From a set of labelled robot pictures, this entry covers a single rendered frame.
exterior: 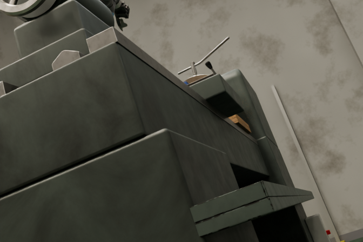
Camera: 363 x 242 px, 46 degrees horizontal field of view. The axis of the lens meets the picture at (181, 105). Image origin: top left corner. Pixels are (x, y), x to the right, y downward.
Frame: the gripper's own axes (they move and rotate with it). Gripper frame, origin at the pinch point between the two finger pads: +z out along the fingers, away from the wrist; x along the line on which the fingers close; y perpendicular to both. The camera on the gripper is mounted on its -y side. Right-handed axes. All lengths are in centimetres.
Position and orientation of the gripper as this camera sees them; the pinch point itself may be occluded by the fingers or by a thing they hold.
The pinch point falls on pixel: (122, 21)
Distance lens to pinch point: 292.7
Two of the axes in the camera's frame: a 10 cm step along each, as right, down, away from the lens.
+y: 9.8, 0.0, -1.9
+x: 0.6, -9.4, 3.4
